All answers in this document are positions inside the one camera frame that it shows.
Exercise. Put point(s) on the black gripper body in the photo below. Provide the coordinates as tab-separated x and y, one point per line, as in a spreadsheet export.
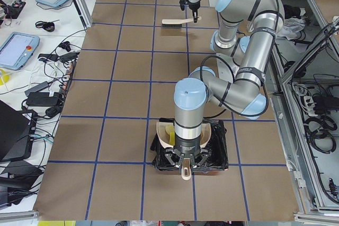
194	6
187	146

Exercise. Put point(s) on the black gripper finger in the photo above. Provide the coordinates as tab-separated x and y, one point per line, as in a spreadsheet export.
179	164
192	161
195	16

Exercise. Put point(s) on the yellow green sponge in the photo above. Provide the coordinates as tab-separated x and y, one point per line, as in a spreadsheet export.
172	138

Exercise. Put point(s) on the pale banana peel piece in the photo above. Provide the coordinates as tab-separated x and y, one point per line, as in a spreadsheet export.
169	129

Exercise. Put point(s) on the white plastic dustpan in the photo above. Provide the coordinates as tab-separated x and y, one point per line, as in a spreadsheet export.
204	132

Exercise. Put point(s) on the white hand brush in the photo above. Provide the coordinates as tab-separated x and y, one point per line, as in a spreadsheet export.
177	23

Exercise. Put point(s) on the pink bin with black bag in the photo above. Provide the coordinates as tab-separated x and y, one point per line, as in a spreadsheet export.
217	147

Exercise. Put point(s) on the power strip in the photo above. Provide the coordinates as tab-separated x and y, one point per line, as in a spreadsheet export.
67	78

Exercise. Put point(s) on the black power adapter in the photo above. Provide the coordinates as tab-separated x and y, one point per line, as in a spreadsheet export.
44	99

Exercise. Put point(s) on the black laptop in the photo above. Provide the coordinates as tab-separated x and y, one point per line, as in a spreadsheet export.
17	128

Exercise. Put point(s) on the blue teach pendant near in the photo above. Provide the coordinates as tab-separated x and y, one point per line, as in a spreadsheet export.
17	49

